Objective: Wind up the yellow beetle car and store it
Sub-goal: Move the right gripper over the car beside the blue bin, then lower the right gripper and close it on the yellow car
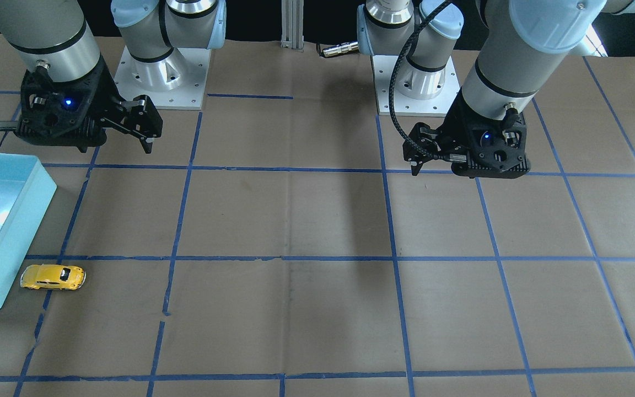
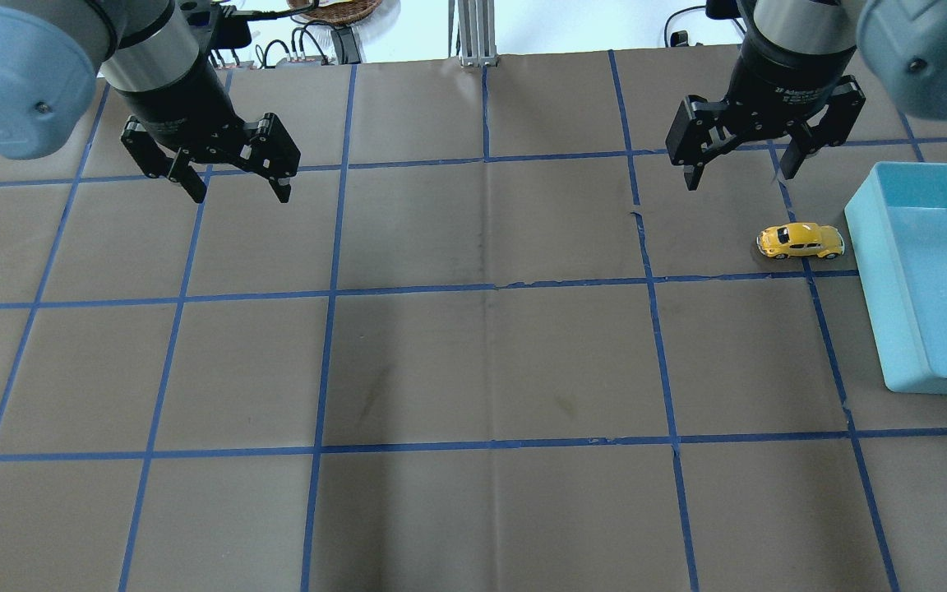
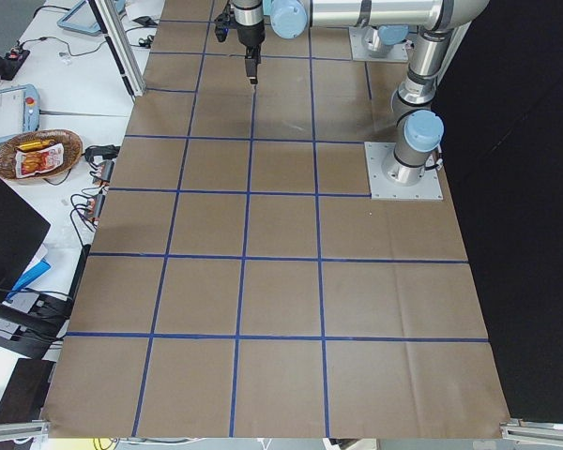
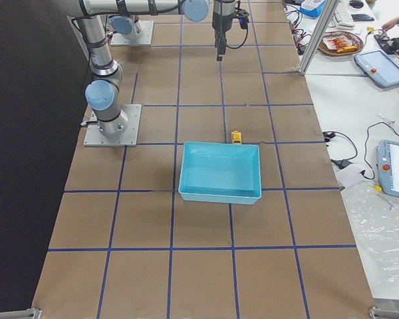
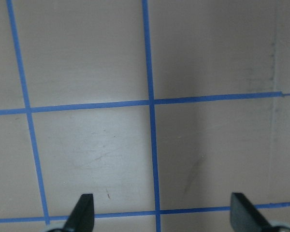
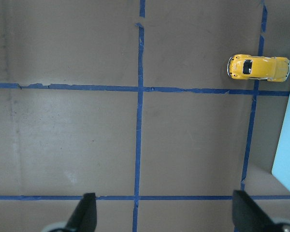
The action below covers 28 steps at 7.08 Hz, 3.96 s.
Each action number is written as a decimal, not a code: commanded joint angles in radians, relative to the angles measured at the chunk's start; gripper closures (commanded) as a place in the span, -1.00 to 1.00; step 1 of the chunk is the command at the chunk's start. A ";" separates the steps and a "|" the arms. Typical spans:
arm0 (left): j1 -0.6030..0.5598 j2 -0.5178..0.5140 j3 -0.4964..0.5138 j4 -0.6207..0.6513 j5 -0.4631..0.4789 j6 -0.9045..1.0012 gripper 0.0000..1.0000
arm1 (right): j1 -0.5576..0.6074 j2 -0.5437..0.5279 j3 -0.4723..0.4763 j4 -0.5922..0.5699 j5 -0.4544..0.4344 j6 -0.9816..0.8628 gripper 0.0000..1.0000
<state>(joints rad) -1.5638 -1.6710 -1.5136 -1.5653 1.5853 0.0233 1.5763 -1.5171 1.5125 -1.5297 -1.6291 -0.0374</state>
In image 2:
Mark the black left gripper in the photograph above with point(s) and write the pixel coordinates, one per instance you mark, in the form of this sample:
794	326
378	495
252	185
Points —
175	102

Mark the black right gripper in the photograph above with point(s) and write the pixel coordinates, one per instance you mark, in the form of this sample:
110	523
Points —
778	82

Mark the yellow beetle toy car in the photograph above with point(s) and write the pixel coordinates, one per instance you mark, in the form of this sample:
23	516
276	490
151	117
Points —
800	239

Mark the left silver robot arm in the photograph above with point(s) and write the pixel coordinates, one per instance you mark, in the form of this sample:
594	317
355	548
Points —
157	56

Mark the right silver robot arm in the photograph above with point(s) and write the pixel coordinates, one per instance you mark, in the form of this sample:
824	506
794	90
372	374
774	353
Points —
903	43

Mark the light blue plastic bin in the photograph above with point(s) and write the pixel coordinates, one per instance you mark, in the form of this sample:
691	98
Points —
897	220

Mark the wicker snack basket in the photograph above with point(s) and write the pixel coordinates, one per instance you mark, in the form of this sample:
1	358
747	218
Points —
334	12

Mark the aluminium frame post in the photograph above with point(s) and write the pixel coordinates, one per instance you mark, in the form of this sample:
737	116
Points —
472	33

